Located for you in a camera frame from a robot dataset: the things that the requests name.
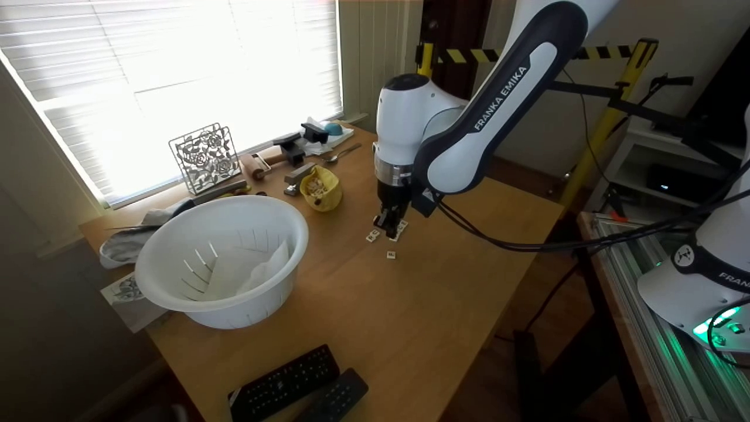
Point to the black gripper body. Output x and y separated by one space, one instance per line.
393 200

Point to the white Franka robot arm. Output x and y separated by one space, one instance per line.
500 95

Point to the metal spoon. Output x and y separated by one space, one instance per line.
338 154

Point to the white flat tray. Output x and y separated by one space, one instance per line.
343 143

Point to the teal blue object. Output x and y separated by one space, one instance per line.
332 130

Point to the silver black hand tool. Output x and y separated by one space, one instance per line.
300 173

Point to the long black device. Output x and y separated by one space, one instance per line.
314 131

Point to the small black device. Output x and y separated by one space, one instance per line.
290 145

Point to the brown wooden block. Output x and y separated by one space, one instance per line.
254 166

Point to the white plastic bowl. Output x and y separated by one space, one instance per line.
225 295

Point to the dark brown door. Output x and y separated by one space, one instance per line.
457 31

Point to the small black remote control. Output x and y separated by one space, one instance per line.
330 398

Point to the large black remote control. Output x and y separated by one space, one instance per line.
283 382

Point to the white lattice cube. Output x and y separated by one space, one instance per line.
203 157

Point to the yellow black striped stand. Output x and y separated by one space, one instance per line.
604 124

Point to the black boom rod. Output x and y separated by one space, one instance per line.
617 91

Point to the white window blinds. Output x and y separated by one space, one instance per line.
172 77

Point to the grey white cloth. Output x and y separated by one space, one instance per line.
118 247

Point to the patterned paper booklet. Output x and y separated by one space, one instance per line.
125 295

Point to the white shelf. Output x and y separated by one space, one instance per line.
664 149

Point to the black shelf device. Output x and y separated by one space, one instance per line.
680 181

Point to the black monitor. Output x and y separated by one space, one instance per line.
730 95

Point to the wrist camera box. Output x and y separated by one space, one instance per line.
424 201

